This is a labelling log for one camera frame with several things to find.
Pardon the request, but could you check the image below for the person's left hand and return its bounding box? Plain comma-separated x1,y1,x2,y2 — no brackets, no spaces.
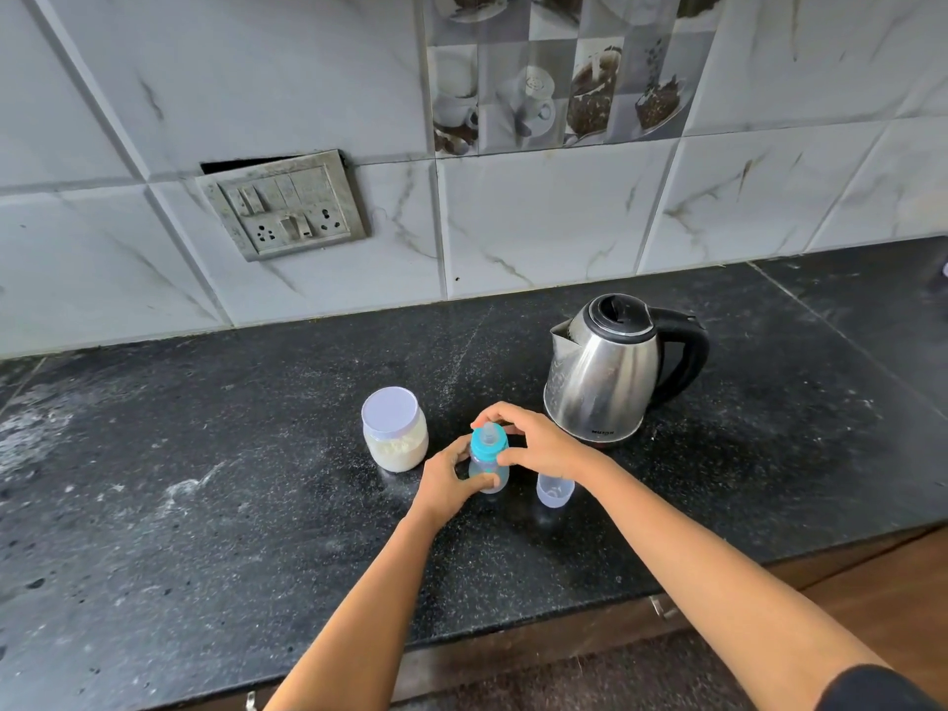
409,434,499,532

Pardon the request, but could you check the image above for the person's right hand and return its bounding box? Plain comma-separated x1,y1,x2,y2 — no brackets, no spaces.
470,401,593,490

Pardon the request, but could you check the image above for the clear bottle cap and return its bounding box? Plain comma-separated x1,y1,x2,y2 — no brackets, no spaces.
535,473,576,510

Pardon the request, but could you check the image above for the clear baby bottle blue print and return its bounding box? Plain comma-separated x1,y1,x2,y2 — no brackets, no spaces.
467,454,512,496

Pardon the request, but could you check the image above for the glass jar of white powder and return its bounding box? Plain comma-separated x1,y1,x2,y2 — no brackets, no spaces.
361,421,431,475

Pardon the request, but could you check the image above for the teal bottle nipple collar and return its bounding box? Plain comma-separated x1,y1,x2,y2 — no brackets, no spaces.
470,421,511,464

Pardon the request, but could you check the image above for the steel electric kettle black handle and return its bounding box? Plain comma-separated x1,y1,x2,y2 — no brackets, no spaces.
542,292,711,446

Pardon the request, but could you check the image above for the pale lavender jar lid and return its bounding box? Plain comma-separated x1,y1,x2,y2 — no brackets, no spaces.
360,386,421,440

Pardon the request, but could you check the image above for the person's left forearm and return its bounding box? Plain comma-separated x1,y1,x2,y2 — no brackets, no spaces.
264,510,439,711

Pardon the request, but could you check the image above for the person's right forearm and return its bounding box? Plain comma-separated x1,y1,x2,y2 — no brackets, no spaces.
577,458,890,711

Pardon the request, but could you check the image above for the brown lower cabinet front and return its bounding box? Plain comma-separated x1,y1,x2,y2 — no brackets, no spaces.
177,523,942,711

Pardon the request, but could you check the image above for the dark shirt sleeve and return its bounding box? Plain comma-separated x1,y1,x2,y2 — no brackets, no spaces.
814,664,948,711

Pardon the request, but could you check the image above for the grey wall switch socket panel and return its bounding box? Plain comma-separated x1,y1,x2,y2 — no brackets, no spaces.
196,148,369,263

